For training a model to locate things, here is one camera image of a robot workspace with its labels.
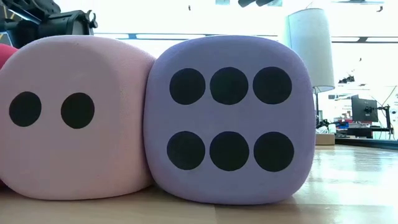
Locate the black monitor stand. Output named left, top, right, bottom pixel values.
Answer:
left=377, top=105, right=394, bottom=139

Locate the large pink foam die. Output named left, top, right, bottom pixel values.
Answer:
left=0, top=35, right=156, bottom=201

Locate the large purple foam die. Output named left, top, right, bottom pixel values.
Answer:
left=142, top=35, right=317, bottom=205

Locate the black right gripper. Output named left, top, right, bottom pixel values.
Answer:
left=238, top=0, right=276, bottom=8

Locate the large red foam die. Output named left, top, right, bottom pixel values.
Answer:
left=0, top=43, right=19, bottom=188

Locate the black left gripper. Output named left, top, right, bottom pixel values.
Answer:
left=0, top=0, right=99, bottom=49

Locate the black aluminium table frame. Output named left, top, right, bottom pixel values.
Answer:
left=335, top=136, right=398, bottom=151

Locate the black computer monitor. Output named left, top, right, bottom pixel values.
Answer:
left=351, top=95, right=379, bottom=123

